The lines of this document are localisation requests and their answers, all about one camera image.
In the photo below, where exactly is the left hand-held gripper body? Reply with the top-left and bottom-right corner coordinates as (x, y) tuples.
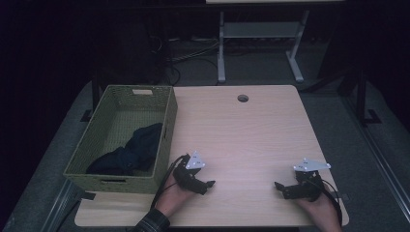
(173, 151), (207, 191)

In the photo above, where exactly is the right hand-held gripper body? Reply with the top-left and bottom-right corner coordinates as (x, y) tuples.
(293, 158), (332, 202)

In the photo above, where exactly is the dark navy sweater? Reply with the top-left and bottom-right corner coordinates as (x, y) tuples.
(86, 122), (164, 177)

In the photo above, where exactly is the green woven basket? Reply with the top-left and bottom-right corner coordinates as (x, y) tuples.
(63, 84), (179, 195)

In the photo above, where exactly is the person's left hand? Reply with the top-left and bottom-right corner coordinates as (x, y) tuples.
(156, 175), (194, 218)

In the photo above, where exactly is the person's right hand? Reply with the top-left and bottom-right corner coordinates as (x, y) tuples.
(298, 191), (342, 232)

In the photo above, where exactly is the black tape strip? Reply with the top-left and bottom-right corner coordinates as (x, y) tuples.
(76, 190), (97, 201)

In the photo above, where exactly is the black metal stand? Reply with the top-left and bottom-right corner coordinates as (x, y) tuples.
(335, 64), (383, 128)
(80, 72), (102, 124)

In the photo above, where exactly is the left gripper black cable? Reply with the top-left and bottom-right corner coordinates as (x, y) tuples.
(151, 154), (190, 211)

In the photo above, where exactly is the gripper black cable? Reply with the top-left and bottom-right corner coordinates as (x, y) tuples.
(151, 154), (190, 211)
(317, 178), (343, 226)

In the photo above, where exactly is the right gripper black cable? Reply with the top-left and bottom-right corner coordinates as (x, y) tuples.
(317, 178), (343, 226)

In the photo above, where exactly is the aluminium floor rail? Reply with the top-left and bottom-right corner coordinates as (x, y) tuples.
(40, 178), (81, 232)
(341, 93), (410, 215)

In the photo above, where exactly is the bundle of floor cables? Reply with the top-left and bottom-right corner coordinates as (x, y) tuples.
(148, 34), (223, 86)

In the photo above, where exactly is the white metal desk frame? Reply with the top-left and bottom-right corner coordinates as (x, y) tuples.
(206, 0), (343, 84)

